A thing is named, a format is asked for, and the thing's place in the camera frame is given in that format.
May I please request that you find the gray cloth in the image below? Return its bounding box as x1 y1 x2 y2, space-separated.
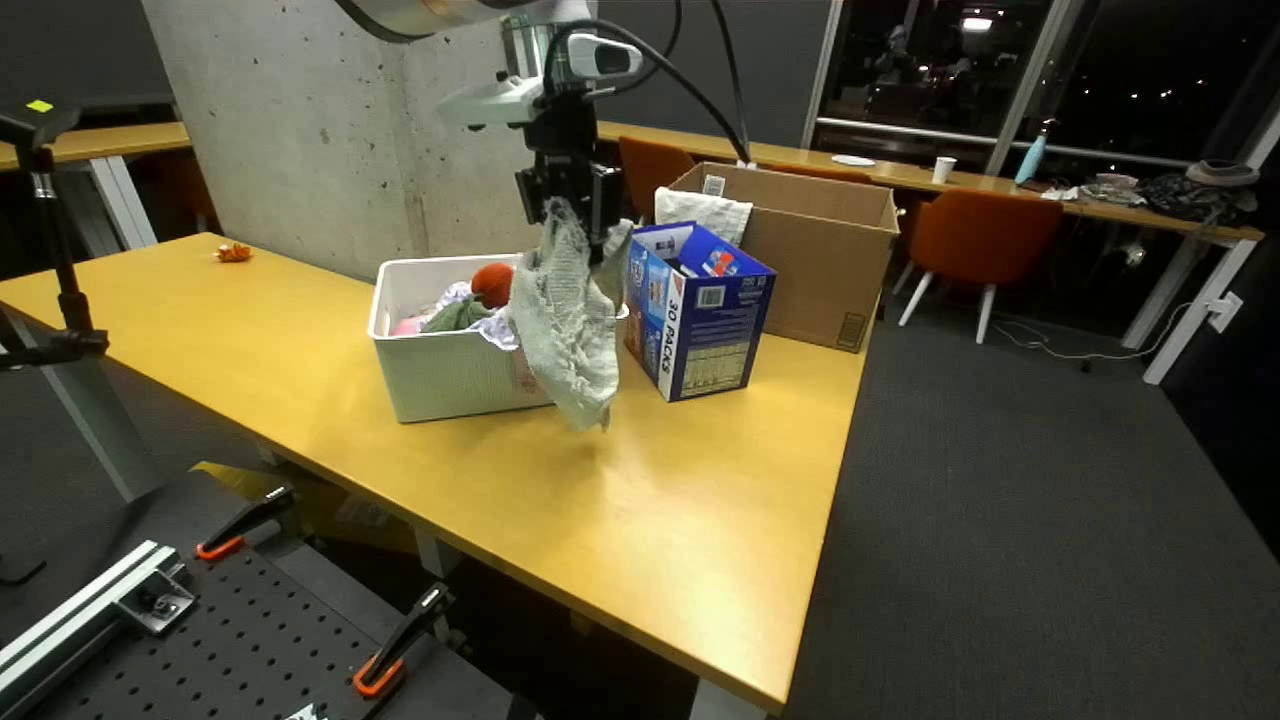
506 196 622 430

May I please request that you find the white plastic basket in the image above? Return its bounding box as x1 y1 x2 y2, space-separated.
368 250 551 423

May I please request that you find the small orange object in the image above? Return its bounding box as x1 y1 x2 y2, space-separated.
216 242 253 262

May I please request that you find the orange handled clamp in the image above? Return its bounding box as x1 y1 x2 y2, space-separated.
349 583 453 701
190 482 292 564

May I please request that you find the dark green cloth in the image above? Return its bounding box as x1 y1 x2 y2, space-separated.
422 283 482 331

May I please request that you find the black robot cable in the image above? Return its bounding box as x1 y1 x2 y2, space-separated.
535 0 757 172

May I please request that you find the teal water bottle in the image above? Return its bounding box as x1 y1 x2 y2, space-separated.
1012 116 1057 189

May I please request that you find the white cup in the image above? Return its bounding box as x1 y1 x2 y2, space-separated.
933 156 954 183

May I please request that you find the pink cloth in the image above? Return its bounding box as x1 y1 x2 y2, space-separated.
388 317 422 336

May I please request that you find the white packing paper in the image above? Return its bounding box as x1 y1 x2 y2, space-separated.
653 189 751 242

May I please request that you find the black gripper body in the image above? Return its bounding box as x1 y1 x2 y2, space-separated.
514 92 622 226

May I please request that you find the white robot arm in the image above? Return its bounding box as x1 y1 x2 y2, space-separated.
337 0 642 233

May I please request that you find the blue snack box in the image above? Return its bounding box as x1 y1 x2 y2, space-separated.
622 223 774 398

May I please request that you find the aluminium rail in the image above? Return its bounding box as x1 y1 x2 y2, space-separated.
0 541 196 695

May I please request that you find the long wooden desk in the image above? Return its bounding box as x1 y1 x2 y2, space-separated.
598 120 1266 390

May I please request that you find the black camera tripod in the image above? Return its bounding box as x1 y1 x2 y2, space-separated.
0 97 107 367

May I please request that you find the orange office chair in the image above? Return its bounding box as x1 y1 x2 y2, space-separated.
899 189 1064 345

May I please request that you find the red ball of cloth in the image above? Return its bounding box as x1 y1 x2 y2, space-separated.
473 262 512 307

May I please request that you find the brown cardboard box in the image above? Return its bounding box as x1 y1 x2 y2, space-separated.
676 160 899 352

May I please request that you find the black perforated mounting board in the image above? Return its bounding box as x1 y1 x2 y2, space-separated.
0 549 512 720

